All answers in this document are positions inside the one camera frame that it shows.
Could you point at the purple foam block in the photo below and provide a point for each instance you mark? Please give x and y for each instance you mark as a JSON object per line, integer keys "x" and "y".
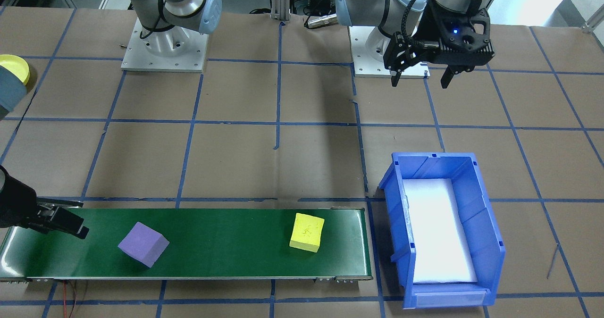
{"x": 141, "y": 245}

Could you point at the yellow foam block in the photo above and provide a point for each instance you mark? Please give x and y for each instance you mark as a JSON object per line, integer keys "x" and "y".
{"x": 306, "y": 233}

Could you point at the yellow plastic plate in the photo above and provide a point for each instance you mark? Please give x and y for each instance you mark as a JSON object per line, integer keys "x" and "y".
{"x": 14, "y": 65}

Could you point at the silver cylindrical connector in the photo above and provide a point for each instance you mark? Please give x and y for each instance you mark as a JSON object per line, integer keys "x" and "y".
{"x": 321, "y": 21}

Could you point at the green conveyor belt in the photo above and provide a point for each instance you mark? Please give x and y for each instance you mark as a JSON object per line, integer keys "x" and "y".
{"x": 226, "y": 242}

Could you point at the blue plastic storage bin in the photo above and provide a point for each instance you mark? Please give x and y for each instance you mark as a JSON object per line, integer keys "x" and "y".
{"x": 490, "y": 261}

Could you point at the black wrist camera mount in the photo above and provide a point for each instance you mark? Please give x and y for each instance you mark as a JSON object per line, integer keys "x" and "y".
{"x": 467, "y": 44}

